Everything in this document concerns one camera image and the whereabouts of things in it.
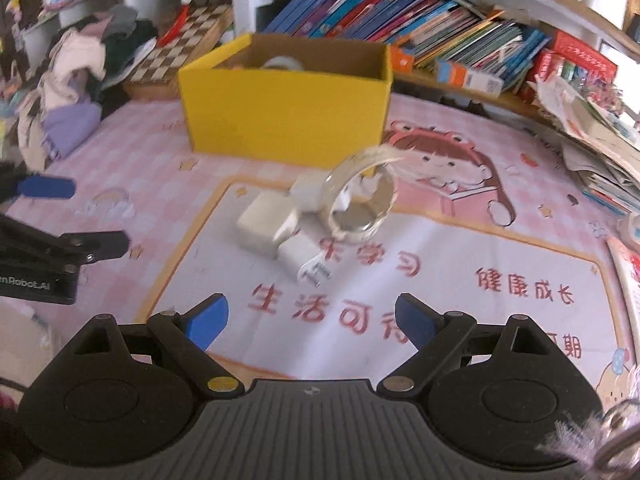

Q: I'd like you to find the red book box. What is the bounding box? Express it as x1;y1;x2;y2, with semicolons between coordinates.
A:
547;30;618;83

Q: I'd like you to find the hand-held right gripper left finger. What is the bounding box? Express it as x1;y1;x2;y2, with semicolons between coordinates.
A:
75;294;246;401

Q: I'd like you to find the white bookshelf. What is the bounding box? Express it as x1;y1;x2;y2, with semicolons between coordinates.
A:
0;0;640;126

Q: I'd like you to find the pile of clothes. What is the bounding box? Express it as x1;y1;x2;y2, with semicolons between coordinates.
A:
17;5;161;166

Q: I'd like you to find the cream clear tape roll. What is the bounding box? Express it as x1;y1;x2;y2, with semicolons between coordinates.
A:
322;146;416;241

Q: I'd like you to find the row of colourful books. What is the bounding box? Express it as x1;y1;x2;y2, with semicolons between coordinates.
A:
262;0;551;91

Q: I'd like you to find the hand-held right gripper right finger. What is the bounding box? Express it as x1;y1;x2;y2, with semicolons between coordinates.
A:
376;294;561;397

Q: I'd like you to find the grey tape roll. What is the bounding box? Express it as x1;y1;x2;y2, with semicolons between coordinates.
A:
262;56;306;71

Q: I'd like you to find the stack of papers and books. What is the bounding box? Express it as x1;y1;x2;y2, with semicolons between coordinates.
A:
535;72;640;216

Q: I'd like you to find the small orange box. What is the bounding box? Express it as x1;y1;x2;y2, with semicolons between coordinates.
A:
390;45;416;73

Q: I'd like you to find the pink printed tablecloth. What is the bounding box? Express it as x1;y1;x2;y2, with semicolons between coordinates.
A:
0;92;640;406

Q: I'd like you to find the pink booklet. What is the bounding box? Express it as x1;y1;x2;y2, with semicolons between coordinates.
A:
606;235;640;321

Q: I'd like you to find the wooden chessboard box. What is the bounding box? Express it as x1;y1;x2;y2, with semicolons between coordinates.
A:
122;4;235;101

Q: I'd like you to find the white cylindrical adapter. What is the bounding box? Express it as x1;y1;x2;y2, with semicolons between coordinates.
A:
291;172;333;211

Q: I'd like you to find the orange and white carton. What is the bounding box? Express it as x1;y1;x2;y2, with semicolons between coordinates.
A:
435;57;505;98

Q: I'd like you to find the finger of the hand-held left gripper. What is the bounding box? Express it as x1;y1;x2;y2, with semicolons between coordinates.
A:
0;160;77;203
0;214;130;273

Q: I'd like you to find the small white plug charger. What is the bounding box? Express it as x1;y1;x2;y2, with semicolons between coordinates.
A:
277;237;333;286

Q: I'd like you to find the white power strip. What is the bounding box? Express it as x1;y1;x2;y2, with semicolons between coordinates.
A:
617;212;640;246

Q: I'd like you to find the fluffy pale pompom charm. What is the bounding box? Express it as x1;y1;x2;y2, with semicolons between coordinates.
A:
537;395;640;480

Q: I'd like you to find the large white cube charger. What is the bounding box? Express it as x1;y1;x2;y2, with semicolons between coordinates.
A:
237;192;301;260

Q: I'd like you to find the red toy stick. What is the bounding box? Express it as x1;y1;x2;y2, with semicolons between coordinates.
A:
157;0;195;46

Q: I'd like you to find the yellow cardboard box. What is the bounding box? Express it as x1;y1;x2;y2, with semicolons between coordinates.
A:
178;33;394;168

